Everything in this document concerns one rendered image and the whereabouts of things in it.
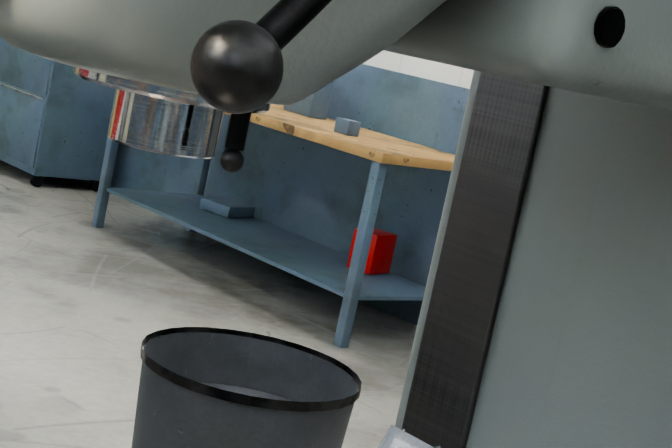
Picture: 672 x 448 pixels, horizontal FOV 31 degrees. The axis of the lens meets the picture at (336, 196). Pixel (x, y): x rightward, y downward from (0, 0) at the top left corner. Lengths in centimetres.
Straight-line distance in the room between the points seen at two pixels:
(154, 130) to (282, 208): 639
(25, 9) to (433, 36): 19
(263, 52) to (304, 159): 641
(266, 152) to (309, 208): 50
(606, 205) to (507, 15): 31
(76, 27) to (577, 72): 21
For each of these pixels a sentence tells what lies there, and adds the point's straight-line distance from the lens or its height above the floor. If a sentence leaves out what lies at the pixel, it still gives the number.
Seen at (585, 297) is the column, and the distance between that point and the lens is 83.
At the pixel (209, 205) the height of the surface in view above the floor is 27.
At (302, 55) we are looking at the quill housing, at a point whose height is 133.
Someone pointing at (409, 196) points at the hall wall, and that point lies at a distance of 619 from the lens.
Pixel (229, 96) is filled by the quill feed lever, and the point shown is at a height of 132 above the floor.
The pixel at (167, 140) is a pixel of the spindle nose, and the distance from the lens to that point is 51.
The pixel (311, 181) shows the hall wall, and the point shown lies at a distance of 673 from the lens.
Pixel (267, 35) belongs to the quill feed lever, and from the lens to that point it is 39.
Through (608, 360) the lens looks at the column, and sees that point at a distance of 82.
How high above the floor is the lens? 134
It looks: 8 degrees down
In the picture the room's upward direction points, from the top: 12 degrees clockwise
